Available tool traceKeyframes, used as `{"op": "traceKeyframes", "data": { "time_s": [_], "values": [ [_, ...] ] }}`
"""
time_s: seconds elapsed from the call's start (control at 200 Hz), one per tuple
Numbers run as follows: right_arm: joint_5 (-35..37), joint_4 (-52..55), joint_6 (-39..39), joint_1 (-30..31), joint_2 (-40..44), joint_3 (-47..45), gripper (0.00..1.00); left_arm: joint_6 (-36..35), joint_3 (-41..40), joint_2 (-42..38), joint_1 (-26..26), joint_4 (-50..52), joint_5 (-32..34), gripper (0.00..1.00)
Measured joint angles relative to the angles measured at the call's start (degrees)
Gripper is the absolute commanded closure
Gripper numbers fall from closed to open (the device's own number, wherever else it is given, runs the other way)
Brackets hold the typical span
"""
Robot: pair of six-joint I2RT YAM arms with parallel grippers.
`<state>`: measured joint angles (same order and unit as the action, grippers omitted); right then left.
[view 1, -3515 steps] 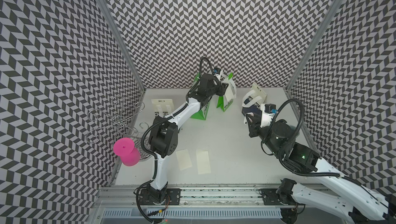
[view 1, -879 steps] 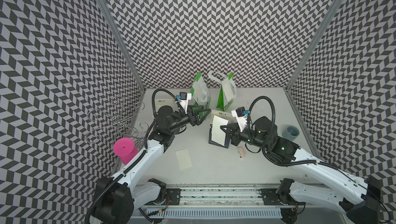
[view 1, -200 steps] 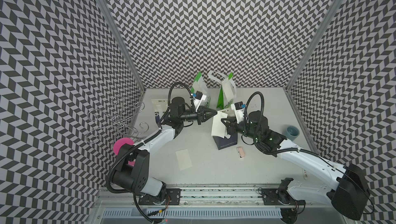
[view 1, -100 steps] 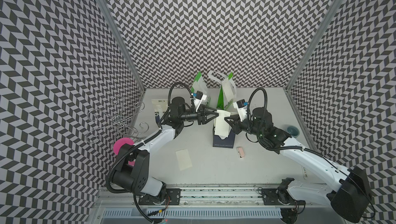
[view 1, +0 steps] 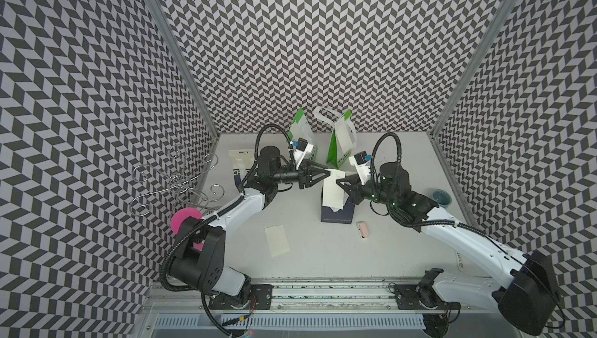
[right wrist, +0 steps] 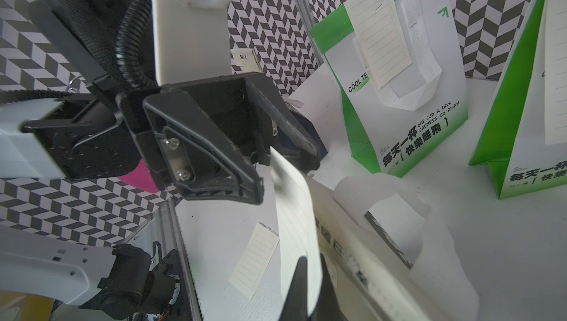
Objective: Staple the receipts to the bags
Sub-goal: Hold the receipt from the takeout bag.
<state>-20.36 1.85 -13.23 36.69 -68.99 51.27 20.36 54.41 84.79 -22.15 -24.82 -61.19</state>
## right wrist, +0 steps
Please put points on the aluminium corner post left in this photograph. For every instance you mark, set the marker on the aluminium corner post left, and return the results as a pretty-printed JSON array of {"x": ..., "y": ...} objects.
[{"x": 309, "y": 21}]

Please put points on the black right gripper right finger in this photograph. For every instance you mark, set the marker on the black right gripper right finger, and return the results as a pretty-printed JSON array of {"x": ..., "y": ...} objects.
[{"x": 327, "y": 308}]

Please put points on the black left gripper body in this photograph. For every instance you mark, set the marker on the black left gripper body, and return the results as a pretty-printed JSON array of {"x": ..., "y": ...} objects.
[{"x": 87, "y": 140}]

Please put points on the silver wire stand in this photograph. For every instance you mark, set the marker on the silver wire stand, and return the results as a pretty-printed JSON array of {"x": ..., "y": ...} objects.
[{"x": 74, "y": 85}]

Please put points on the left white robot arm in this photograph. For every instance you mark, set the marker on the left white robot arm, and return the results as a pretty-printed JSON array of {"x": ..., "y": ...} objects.
[{"x": 111, "y": 42}]

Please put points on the navy cream Cheerful bag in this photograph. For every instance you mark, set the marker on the navy cream Cheerful bag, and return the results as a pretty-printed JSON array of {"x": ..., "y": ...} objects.
[
  {"x": 398, "y": 250},
  {"x": 297, "y": 139}
]

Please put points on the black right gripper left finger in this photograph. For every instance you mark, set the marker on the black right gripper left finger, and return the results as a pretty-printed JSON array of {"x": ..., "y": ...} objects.
[{"x": 295, "y": 305}]

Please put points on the green white bag front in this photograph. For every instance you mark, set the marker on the green white bag front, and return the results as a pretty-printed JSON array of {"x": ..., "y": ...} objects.
[{"x": 390, "y": 130}]

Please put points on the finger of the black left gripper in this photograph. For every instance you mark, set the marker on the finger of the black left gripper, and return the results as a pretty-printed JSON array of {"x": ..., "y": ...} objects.
[
  {"x": 200, "y": 158},
  {"x": 261, "y": 106}
]

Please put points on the pink plastic cup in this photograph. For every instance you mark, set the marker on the pink plastic cup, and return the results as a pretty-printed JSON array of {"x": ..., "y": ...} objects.
[{"x": 140, "y": 178}]

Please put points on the green white bag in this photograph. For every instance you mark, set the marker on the green white bag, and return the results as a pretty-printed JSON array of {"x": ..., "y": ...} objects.
[
  {"x": 512, "y": 143},
  {"x": 390, "y": 130}
]

